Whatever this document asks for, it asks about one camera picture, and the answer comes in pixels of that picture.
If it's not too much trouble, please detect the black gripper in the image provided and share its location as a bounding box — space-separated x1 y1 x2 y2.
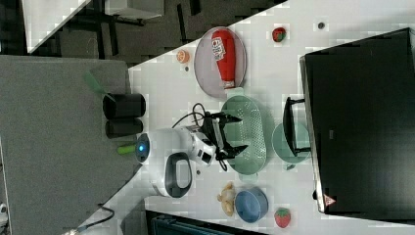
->
202 113 247 161

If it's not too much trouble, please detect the green oval strainer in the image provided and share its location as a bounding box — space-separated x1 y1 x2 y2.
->
221 87 267 183

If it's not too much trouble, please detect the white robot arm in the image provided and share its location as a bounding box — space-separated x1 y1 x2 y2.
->
134 112 248 198

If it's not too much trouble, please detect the green mug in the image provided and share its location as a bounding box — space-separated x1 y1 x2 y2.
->
272 122 310 170

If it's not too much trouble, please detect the yellow toy food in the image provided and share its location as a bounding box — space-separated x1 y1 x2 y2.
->
216 182 236 216

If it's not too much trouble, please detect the pink round plate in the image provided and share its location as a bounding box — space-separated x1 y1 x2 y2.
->
194 26 247 99

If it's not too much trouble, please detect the blue bowl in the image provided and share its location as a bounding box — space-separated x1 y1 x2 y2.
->
235 187 268 223

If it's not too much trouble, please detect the red ketchup bottle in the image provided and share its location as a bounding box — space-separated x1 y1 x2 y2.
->
211 29 236 89

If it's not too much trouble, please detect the orange slice toy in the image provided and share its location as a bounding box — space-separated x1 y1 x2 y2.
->
176 50 190 64

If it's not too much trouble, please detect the large red strawberry toy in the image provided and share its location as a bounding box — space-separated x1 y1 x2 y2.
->
274 208 291 228

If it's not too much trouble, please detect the small red strawberry toy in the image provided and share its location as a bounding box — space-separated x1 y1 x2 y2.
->
272 27 287 42

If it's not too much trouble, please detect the black toaster oven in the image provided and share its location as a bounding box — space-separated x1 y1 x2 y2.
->
283 28 415 224

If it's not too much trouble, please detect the green spatula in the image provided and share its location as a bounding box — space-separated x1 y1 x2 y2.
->
83 71 115 101

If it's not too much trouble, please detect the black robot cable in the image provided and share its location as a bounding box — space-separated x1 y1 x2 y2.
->
171 102 209 129

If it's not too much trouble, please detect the green handle tool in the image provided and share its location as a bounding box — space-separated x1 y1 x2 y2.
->
116 144 136 155

